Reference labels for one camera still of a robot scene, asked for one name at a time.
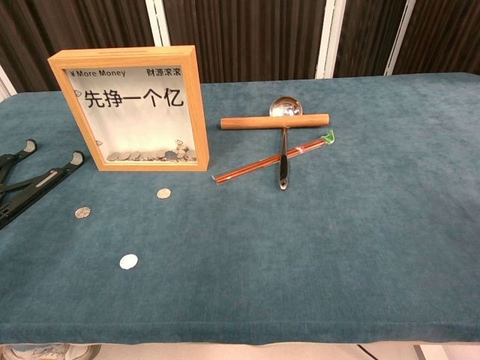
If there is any wrapped red chopsticks pair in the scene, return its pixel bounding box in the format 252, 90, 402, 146
211, 129, 336, 186

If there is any wooden rolling pin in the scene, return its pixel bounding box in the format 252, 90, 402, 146
220, 113, 331, 132

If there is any stainless steel ladle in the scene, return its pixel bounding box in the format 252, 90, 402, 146
268, 96, 304, 191

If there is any blue tablecloth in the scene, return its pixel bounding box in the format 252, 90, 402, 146
0, 72, 480, 346

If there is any black folding laptop stand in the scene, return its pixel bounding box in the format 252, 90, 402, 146
0, 138, 86, 230

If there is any white sneaker under table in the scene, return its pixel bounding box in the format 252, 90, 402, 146
1, 343, 102, 360

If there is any wooden coin box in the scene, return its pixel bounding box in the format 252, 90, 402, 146
47, 45, 211, 173

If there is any white partition post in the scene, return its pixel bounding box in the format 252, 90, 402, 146
0, 64, 18, 102
385, 0, 417, 77
145, 0, 173, 48
316, 0, 347, 80

